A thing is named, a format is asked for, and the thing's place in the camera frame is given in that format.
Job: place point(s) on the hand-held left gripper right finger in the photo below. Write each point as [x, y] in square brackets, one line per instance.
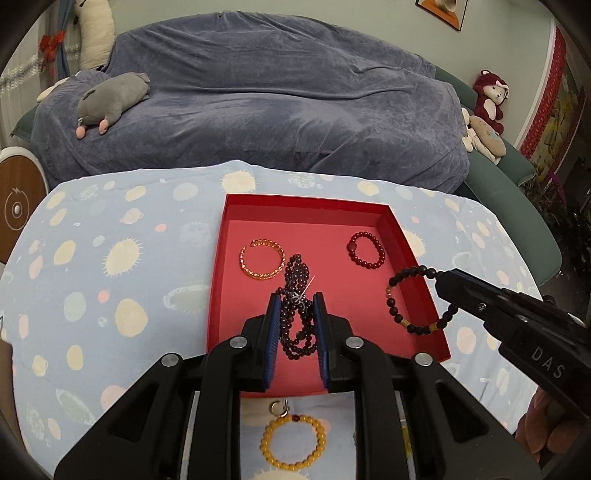
[322, 341]

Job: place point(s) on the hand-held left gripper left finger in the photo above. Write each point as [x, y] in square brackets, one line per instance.
[273, 341]

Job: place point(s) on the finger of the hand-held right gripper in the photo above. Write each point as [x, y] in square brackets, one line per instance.
[466, 300]
[466, 277]

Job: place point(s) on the silver hoop earring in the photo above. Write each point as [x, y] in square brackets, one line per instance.
[273, 408]

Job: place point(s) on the dark garnet bead strand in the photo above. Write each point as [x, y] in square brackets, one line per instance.
[295, 272]

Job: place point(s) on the red cardboard box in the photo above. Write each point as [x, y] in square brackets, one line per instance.
[332, 221]

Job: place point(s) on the person's right hand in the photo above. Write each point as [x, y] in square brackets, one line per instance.
[547, 434]

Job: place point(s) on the green plants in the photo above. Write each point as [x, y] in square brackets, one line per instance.
[554, 207]

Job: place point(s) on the beige plush toy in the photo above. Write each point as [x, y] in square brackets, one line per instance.
[489, 138]

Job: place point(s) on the dark red plush bear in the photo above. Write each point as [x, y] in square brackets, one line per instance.
[485, 106]

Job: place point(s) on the blue spotted tablecloth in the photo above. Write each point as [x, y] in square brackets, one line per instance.
[115, 258]

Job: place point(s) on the blue-grey sofa blanket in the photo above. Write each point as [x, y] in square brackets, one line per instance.
[277, 101]

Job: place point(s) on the grey plush animal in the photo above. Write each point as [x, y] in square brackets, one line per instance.
[115, 94]

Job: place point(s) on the round wooden white device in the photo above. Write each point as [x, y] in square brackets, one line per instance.
[18, 184]

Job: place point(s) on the small white plush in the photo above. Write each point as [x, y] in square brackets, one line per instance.
[48, 90]

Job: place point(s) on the white plush toy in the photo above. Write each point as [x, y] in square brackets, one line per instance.
[97, 32]

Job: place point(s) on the blue curtain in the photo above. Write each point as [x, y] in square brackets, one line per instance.
[67, 41]

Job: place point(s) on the silver tinsel garland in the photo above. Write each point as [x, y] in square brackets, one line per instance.
[21, 71]

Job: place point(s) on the red ribbon bow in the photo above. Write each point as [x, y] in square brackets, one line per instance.
[51, 44]

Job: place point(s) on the red-bordered wall poster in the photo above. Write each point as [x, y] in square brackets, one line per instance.
[558, 120]

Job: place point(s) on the framed wall picture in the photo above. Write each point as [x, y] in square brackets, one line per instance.
[443, 14]

